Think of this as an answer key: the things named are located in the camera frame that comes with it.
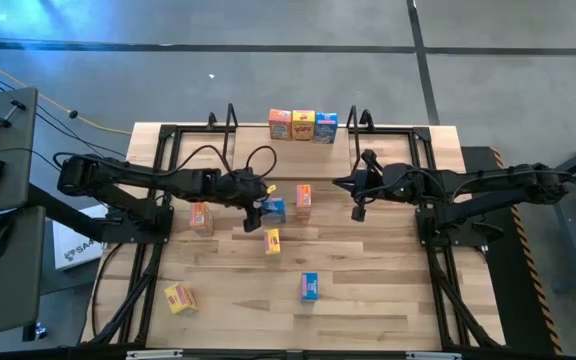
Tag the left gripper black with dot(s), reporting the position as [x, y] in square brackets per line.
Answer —
[243, 187]

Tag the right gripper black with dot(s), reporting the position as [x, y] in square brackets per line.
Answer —
[383, 182]

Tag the blue cereal box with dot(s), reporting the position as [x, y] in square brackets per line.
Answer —
[325, 127]
[275, 212]
[310, 286]

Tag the orange cereal box pink side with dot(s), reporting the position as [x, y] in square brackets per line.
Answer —
[304, 196]
[280, 125]
[201, 218]

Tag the yellow Pops cereal box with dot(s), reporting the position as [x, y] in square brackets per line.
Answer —
[272, 241]
[303, 125]
[181, 298]

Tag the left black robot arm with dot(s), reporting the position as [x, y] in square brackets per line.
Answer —
[118, 175]

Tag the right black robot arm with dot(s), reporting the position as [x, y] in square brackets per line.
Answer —
[493, 185]

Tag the yellow tag on left gripper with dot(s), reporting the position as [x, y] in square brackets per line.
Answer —
[270, 189]

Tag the black mat hazard stripe edge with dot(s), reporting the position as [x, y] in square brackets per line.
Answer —
[508, 280]

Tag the white printed cardboard box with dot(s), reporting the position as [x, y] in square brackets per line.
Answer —
[75, 252]

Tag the dark grey desk top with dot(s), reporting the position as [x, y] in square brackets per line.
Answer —
[13, 140]
[3, 290]

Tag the desk caster wheel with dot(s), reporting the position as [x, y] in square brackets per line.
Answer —
[39, 331]

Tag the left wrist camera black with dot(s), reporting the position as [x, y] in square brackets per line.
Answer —
[253, 221]

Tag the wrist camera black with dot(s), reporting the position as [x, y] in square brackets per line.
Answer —
[358, 212]
[253, 221]

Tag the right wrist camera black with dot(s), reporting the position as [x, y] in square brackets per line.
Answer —
[358, 212]

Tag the black metal shelf bracket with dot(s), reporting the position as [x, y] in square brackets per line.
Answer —
[353, 120]
[230, 117]

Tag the small black triangular bracket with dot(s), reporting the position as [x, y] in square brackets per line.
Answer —
[211, 121]
[367, 118]

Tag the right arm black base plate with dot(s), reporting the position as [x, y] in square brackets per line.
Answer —
[428, 235]

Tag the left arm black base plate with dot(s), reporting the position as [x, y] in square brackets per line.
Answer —
[158, 232]

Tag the black aluminium table frame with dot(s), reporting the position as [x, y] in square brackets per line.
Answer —
[167, 131]

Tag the white metal table bracket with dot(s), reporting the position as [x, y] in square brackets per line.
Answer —
[153, 354]
[433, 356]

